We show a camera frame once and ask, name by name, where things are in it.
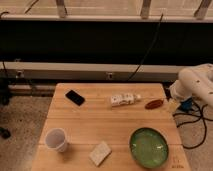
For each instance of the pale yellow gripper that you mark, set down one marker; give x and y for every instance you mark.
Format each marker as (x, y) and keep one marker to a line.
(173, 105)

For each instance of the red chili pepper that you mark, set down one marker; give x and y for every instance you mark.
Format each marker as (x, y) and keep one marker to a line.
(154, 104)

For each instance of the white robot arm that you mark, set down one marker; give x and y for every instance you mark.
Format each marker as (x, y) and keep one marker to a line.
(194, 80)

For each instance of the green ceramic bowl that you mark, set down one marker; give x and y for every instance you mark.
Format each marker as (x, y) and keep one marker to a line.
(148, 148)

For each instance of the beige sponge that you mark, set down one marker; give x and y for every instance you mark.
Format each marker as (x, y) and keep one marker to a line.
(100, 153)

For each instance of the black smartphone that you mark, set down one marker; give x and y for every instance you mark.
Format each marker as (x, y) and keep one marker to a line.
(75, 97)

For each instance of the white plastic cup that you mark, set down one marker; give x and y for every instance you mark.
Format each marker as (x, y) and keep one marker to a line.
(55, 139)

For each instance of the black object on floor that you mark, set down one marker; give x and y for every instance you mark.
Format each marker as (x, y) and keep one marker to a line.
(4, 133)

